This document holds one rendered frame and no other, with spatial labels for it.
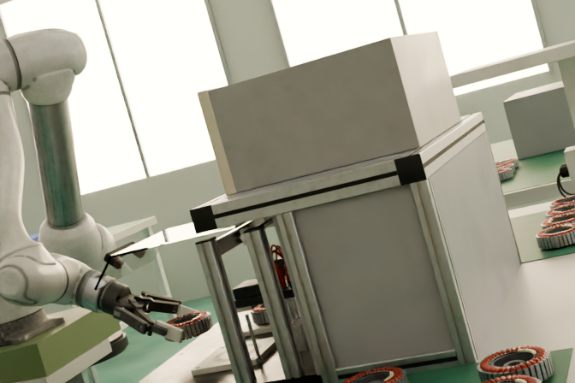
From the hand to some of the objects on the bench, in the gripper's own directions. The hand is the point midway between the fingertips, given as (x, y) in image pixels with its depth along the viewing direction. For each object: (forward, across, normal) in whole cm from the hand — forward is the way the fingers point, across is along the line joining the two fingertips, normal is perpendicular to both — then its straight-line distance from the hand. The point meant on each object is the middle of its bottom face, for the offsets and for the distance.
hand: (186, 325), depth 217 cm
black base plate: (+19, +2, -1) cm, 19 cm away
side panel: (+52, -30, -20) cm, 64 cm away
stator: (+51, -43, -20) cm, 70 cm away
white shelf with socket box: (+68, +92, -29) cm, 118 cm away
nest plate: (+17, -10, -2) cm, 20 cm away
